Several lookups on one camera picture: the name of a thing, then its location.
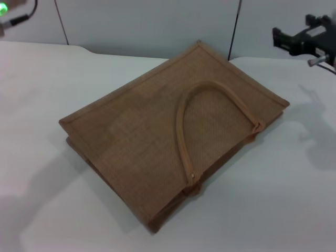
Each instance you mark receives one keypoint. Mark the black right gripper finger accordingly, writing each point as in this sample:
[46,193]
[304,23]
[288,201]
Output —
[282,38]
[317,20]

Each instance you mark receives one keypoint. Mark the dark vertical wall strip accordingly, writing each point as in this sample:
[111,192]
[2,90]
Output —
[234,29]

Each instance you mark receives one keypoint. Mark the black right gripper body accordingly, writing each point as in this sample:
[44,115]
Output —
[304,42]

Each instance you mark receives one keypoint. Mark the brown jute handbag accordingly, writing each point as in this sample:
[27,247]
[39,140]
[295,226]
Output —
[147,136]

